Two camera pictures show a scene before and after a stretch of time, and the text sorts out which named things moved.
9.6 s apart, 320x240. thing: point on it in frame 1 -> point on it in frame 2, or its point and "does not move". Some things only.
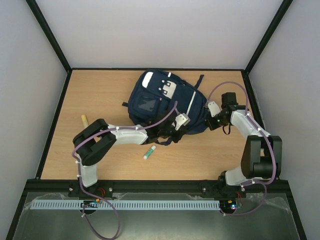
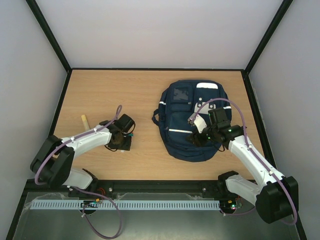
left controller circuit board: x=91 y=203 does not move
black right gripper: x=208 y=120 -> x=195 y=138
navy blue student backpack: x=152 y=95 -> x=181 y=99
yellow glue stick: x=85 y=121 does not move
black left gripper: x=183 y=131 -> x=126 y=147
